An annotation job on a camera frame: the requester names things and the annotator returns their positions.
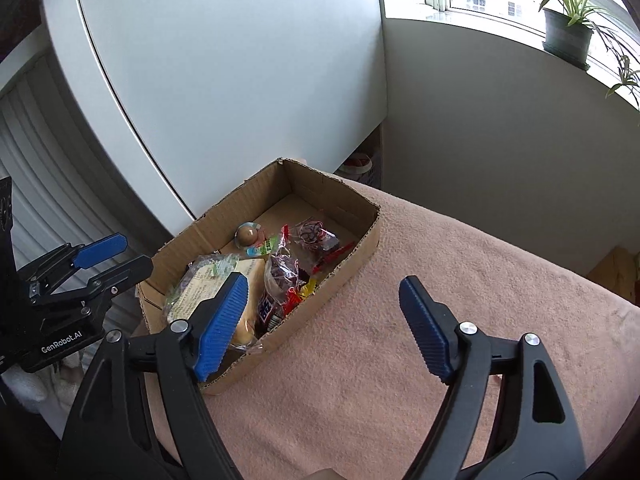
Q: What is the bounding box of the green candy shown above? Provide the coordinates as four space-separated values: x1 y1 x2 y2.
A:
246 235 280 258

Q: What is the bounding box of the brown cardboard box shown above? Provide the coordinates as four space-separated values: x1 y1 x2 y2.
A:
135 157 381 395

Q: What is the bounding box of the white cabinet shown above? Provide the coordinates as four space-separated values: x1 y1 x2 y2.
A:
42 0 386 233

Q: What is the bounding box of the potted spider plant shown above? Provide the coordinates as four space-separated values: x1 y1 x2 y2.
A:
538 0 639 106

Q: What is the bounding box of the bagged sliced bread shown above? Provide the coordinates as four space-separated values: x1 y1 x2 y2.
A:
164 252 265 350

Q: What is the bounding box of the yellow candy packet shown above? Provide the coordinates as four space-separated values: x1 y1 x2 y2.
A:
298 278 317 300

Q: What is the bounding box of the clear dark jujube bag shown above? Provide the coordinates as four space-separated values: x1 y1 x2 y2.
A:
263 224 359 311

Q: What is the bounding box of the Snickers bar Chinese label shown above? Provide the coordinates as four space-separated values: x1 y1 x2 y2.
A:
255 292 283 339

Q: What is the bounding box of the pink table cloth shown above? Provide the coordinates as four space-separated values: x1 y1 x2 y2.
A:
142 176 640 480

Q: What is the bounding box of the white window frame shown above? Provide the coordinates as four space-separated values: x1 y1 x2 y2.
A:
376 0 640 111

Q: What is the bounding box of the braised egg clear wrapper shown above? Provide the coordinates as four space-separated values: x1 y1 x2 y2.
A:
233 222 266 249

